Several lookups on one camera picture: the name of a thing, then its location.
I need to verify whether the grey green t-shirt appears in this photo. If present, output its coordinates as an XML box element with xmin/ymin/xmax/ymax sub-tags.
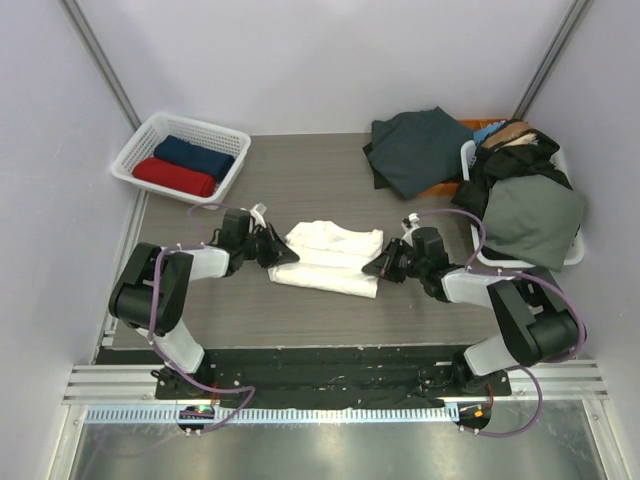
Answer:
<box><xmin>482</xmin><ymin>175</ymin><xmax>587</xmax><ymax>271</ymax></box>

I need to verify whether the orange plastic tray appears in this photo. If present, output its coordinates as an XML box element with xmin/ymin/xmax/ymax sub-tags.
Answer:
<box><xmin>419</xmin><ymin>118</ymin><xmax>503</xmax><ymax>197</ymax></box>

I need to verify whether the white floral print t-shirt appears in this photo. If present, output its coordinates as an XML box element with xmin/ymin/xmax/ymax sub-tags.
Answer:
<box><xmin>268</xmin><ymin>220</ymin><xmax>384</xmax><ymax>299</ymax></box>

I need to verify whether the white plastic laundry bin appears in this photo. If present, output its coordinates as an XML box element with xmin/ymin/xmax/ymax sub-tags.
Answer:
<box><xmin>460</xmin><ymin>140</ymin><xmax>585</xmax><ymax>269</ymax></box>

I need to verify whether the tan beige garment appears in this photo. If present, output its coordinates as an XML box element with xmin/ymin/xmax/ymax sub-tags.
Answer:
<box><xmin>480</xmin><ymin>119</ymin><xmax>535</xmax><ymax>149</ymax></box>

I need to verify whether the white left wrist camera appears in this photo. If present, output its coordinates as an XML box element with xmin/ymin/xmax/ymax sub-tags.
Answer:
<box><xmin>249</xmin><ymin>203</ymin><xmax>267</xmax><ymax>228</ymax></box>

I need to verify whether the slotted white cable duct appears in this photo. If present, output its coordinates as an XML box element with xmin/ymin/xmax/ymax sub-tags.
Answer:
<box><xmin>84</xmin><ymin>403</ymin><xmax>459</xmax><ymax>426</ymax></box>

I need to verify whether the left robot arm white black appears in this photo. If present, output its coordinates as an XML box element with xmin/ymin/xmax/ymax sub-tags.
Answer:
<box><xmin>108</xmin><ymin>204</ymin><xmax>300</xmax><ymax>399</ymax></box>

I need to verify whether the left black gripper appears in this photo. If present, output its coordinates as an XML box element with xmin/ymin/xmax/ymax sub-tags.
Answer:
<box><xmin>238</xmin><ymin>223</ymin><xmax>298</xmax><ymax>269</ymax></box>

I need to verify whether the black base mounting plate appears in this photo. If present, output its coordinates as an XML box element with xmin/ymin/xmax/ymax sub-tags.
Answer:
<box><xmin>94</xmin><ymin>342</ymin><xmax>514</xmax><ymax>409</ymax></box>

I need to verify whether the black crumpled garment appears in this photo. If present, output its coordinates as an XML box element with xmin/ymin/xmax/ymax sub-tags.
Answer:
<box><xmin>452</xmin><ymin>130</ymin><xmax>573</xmax><ymax>219</ymax></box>

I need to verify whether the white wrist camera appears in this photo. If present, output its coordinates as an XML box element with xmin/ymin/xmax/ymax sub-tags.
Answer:
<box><xmin>249</xmin><ymin>203</ymin><xmax>267</xmax><ymax>228</ymax></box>
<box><xmin>401</xmin><ymin>213</ymin><xmax>420</xmax><ymax>246</ymax></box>

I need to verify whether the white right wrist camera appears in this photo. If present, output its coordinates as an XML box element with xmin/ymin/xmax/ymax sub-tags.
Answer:
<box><xmin>401</xmin><ymin>213</ymin><xmax>420</xmax><ymax>246</ymax></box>

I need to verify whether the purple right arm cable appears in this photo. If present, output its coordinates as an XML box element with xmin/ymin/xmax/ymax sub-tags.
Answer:
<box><xmin>402</xmin><ymin>208</ymin><xmax>587</xmax><ymax>439</ymax></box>

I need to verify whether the white plastic lattice basket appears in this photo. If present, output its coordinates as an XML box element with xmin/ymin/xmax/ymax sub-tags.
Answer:
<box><xmin>111</xmin><ymin>112</ymin><xmax>252</xmax><ymax>205</ymax></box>

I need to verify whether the blue cloth in bin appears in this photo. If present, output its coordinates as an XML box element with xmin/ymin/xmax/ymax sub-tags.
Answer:
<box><xmin>473</xmin><ymin>120</ymin><xmax>510</xmax><ymax>146</ymax></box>

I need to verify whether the rolled navy blue t-shirt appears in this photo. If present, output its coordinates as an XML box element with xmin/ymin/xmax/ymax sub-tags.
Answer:
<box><xmin>153</xmin><ymin>135</ymin><xmax>235</xmax><ymax>182</ymax></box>

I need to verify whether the rolled red t-shirt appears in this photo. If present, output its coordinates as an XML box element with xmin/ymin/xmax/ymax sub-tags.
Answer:
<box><xmin>132</xmin><ymin>157</ymin><xmax>216</xmax><ymax>197</ymax></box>

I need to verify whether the dark teal folded t-shirt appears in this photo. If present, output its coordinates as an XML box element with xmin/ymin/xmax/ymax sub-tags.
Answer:
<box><xmin>362</xmin><ymin>107</ymin><xmax>474</xmax><ymax>200</ymax></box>

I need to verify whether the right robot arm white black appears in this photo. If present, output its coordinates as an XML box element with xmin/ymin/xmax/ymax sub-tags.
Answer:
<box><xmin>362</xmin><ymin>227</ymin><xmax>586</xmax><ymax>395</ymax></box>

